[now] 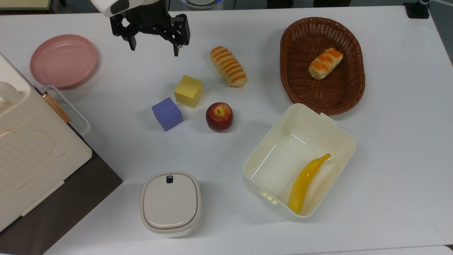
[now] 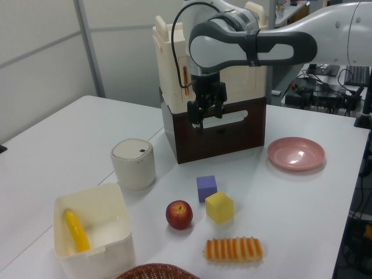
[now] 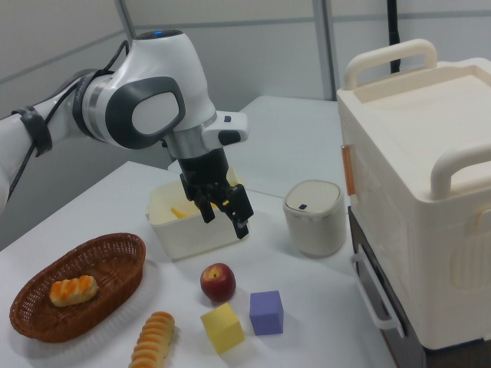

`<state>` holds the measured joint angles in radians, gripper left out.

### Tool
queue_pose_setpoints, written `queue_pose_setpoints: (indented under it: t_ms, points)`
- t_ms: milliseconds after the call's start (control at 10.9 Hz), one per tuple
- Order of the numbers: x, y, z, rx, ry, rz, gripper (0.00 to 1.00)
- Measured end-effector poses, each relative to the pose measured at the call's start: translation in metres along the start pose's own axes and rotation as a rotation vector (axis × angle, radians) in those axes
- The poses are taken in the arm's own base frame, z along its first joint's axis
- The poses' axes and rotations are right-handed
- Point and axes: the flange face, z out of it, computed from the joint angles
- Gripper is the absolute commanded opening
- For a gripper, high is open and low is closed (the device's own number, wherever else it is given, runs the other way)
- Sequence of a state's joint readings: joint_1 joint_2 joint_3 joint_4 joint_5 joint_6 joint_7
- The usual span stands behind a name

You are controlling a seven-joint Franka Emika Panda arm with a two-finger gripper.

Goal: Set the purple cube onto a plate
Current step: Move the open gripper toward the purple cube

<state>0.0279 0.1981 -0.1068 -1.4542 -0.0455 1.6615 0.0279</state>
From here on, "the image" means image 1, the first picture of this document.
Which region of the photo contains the black camera stand base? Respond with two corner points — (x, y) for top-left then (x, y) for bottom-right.
(403, 0), (431, 19)

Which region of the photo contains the red apple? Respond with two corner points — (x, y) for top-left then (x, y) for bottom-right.
(206, 102), (234, 133)

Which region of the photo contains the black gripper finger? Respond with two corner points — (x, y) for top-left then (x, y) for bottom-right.
(109, 15), (137, 51)
(166, 14), (191, 57)

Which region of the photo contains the cream lidded canister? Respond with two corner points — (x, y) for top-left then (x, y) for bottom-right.
(140, 171), (202, 237)

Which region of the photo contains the pink plate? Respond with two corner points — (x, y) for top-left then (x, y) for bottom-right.
(29, 34), (98, 90)

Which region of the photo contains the yellow cube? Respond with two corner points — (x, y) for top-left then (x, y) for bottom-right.
(174, 74), (204, 109)

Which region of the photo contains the ridged orange striped bread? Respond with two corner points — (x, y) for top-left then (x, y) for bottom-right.
(210, 46), (248, 88)

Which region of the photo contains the small glazed bread roll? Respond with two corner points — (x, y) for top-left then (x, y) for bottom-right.
(308, 47), (344, 80)

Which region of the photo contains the cream plastic open box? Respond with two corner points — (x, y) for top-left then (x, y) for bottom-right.
(242, 103), (357, 219)

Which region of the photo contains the purple cube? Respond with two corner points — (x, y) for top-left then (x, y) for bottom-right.
(151, 97), (184, 132)

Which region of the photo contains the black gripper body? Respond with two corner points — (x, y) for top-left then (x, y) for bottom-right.
(124, 0), (174, 36)

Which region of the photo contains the brown wicker basket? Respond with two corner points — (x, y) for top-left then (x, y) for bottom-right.
(280, 17), (366, 116)

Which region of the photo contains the yellow banana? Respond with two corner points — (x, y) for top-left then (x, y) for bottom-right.
(287, 153), (332, 215)

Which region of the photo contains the copper cabinet door handle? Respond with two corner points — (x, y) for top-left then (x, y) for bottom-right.
(42, 91), (72, 124)

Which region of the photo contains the cream toy cabinet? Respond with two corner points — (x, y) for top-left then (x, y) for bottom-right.
(0, 52), (93, 233)

